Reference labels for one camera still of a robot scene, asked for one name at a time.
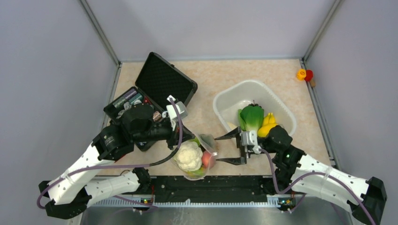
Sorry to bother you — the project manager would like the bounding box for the white toy cauliflower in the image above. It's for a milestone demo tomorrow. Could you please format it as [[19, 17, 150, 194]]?
[[173, 141, 203, 172]]

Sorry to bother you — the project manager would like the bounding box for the clear pink-dotted zip bag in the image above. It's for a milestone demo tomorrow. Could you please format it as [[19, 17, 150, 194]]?
[[172, 134, 218, 180]]

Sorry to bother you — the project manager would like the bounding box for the white oval plastic basket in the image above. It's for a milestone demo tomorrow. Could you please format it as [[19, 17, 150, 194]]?
[[213, 80, 297, 136]]

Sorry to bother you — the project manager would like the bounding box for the pink toy peach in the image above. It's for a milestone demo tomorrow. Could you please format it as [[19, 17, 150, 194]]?
[[201, 151, 215, 169]]

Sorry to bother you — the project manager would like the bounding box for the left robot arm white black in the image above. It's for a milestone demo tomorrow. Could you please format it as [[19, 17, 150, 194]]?
[[38, 101, 194, 219]]

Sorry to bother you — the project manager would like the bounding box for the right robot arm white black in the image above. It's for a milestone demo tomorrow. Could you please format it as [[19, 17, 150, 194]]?
[[218, 125, 387, 225]]

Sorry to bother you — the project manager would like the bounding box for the green toy bok choy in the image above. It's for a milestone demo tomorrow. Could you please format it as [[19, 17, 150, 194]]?
[[237, 105, 264, 132]]

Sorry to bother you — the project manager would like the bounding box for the black toy grape cluster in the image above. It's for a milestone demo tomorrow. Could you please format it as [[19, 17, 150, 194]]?
[[249, 101, 261, 108]]

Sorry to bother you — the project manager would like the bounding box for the yellow toy bell pepper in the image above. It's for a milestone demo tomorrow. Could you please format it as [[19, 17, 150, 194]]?
[[262, 112, 276, 127]]

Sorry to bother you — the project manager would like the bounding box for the black poker chip case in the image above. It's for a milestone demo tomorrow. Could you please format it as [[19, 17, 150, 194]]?
[[93, 52, 198, 155]]

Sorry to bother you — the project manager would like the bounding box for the orange toy piece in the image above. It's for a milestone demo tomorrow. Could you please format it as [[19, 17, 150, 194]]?
[[296, 69, 306, 81]]

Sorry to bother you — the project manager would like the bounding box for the red toy piece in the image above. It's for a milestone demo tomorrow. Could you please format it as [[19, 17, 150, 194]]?
[[304, 69, 314, 82]]

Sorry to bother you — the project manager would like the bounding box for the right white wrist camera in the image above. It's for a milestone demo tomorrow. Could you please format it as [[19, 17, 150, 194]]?
[[240, 130, 261, 154]]

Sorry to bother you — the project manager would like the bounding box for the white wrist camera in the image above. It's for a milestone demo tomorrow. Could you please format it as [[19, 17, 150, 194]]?
[[166, 95, 188, 131], [240, 130, 261, 154]]

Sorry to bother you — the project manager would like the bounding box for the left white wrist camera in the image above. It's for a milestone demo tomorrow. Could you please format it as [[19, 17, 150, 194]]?
[[166, 95, 188, 131]]

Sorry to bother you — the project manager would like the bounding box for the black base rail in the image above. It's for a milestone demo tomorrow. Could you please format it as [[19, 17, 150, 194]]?
[[133, 174, 308, 206]]

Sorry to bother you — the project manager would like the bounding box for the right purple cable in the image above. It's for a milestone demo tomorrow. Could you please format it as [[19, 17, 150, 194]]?
[[260, 147, 377, 225]]

